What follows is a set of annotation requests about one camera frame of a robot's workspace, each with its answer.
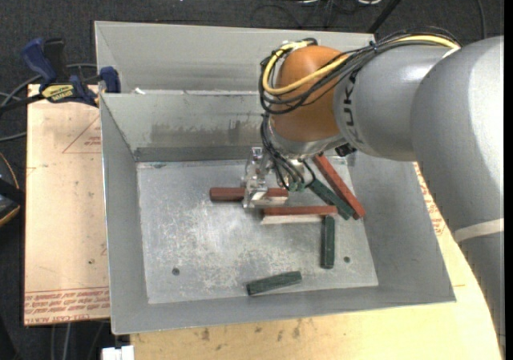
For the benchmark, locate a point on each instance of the brown cardboard board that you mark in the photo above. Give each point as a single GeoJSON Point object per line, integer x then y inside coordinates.
{"type": "Point", "coordinates": [64, 210]}

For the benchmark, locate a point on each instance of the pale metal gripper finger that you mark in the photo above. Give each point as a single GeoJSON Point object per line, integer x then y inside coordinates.
{"type": "Point", "coordinates": [256, 162]}
{"type": "Point", "coordinates": [253, 194]}

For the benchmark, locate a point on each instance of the grey metal bin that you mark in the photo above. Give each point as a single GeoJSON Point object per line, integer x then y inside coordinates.
{"type": "Point", "coordinates": [200, 238]}

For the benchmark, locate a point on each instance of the red-brown flat block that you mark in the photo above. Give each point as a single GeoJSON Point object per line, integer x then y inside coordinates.
{"type": "Point", "coordinates": [300, 211]}
{"type": "Point", "coordinates": [224, 194]}
{"type": "Point", "coordinates": [340, 186]}

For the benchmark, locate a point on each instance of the black cylinder on white bracket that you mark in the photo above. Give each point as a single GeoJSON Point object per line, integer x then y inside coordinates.
{"type": "Point", "coordinates": [345, 149]}

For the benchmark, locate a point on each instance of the dark green flat block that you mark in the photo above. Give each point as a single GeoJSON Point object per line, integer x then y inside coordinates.
{"type": "Point", "coordinates": [330, 198]}
{"type": "Point", "coordinates": [328, 242]}
{"type": "Point", "coordinates": [274, 283]}

